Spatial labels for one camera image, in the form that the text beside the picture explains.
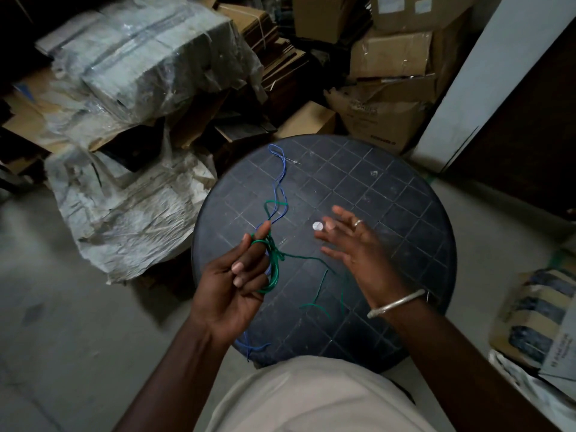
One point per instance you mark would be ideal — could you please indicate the person's left hand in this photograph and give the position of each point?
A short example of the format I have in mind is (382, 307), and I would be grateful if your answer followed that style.
(220, 301)

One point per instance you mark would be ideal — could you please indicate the person's right hand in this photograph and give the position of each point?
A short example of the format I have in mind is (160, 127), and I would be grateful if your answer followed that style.
(366, 260)

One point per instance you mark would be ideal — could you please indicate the person's right middle finger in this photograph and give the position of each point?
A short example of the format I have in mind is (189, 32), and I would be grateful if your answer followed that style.
(335, 224)

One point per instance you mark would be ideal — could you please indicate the person's right thumb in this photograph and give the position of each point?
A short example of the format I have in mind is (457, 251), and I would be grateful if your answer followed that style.
(335, 255)

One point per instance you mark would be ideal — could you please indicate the person's left thumb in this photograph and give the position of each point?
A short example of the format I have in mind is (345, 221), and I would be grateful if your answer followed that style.
(231, 249)

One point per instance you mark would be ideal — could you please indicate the green thread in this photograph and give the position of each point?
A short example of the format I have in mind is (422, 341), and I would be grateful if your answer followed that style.
(272, 269)

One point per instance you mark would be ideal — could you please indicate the blue thread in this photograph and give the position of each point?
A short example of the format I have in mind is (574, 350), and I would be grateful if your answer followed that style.
(278, 182)

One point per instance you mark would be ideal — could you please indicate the person's left forearm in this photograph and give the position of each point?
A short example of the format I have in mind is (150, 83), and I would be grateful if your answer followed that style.
(175, 382)

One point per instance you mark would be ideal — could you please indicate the person's right forearm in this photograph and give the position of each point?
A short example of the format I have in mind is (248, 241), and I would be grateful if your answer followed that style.
(450, 359)

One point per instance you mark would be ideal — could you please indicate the black round plastic stool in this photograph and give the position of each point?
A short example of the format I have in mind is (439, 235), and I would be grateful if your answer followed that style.
(360, 184)

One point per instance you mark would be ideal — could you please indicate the silver sewing needle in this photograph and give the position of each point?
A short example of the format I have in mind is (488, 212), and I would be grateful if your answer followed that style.
(294, 162)

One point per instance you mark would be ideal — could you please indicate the silver bangle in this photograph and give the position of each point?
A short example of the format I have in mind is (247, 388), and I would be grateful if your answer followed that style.
(396, 304)

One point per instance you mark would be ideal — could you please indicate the small plain cardboard box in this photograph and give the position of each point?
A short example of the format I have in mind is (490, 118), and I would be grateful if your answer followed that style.
(310, 121)

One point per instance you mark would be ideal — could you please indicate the crumpled white plastic sack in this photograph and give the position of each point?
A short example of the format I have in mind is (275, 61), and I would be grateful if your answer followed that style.
(135, 206)

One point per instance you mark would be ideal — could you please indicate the crumpled printed cardboard box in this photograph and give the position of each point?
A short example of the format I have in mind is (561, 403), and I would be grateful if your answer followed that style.
(382, 114)

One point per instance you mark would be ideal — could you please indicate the person's beige shirt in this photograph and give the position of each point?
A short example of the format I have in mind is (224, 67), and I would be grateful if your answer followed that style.
(315, 395)

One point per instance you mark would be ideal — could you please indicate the brown cardboard box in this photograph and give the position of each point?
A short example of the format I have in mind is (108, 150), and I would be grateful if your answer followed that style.
(391, 56)
(418, 11)
(321, 15)

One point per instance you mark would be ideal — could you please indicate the stack of flattened cardboard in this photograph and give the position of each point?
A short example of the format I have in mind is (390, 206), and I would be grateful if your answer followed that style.
(274, 44)

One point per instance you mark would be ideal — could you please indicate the white board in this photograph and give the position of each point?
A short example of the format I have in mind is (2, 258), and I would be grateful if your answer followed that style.
(472, 85)

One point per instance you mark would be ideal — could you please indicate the striped taped cardboard package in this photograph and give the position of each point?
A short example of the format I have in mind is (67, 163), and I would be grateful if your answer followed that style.
(535, 310)

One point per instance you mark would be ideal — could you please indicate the plastic-wrapped paper bundle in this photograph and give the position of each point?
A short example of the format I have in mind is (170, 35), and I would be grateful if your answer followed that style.
(148, 53)

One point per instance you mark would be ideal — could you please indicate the dark wooden door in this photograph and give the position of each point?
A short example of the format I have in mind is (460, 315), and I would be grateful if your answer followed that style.
(526, 130)

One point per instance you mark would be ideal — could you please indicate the flat brown cardboard sheets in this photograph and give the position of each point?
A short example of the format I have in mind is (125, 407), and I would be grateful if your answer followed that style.
(27, 121)

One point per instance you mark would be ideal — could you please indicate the white printed carton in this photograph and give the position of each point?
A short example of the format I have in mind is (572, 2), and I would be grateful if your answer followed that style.
(535, 391)

